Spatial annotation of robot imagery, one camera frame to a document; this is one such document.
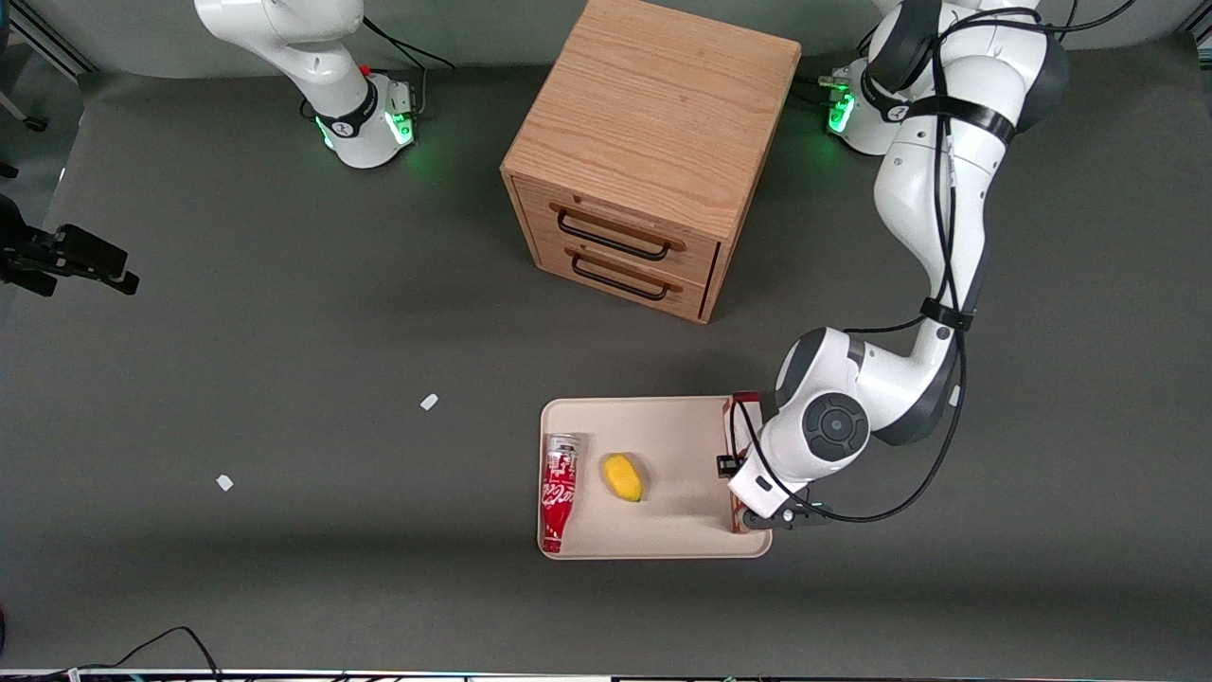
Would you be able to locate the red cookie box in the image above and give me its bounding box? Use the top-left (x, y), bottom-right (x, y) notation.
top-left (722, 391), bottom-right (764, 537)

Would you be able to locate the beige plastic tray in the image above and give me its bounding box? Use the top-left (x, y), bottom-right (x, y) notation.
top-left (538, 395), bottom-right (774, 561)

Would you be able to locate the yellow lemon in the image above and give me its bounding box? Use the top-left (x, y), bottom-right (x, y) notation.
top-left (601, 453), bottom-right (645, 505)

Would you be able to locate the red soda can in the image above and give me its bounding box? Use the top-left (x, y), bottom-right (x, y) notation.
top-left (539, 433), bottom-right (581, 555)

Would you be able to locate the wooden two-drawer cabinet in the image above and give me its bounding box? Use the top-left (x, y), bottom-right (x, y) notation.
top-left (500, 0), bottom-right (804, 326)

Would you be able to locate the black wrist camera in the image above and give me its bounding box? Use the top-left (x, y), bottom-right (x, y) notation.
top-left (742, 501), bottom-right (836, 532)

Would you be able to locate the black metal drawer handle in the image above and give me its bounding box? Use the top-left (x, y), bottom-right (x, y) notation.
top-left (570, 252), bottom-right (671, 303)
top-left (556, 208), bottom-right (673, 262)

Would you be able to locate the black cable behind right arm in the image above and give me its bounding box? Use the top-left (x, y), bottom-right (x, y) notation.
top-left (362, 15), bottom-right (456, 119)

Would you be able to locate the black cable on floor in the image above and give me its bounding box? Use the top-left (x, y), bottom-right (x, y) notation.
top-left (0, 625), bottom-right (224, 682)

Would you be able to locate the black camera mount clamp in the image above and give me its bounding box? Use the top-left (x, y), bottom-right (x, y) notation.
top-left (0, 193), bottom-right (141, 298)

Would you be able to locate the aluminium frame rail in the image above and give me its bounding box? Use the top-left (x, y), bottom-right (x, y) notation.
top-left (0, 0), bottom-right (98, 81)

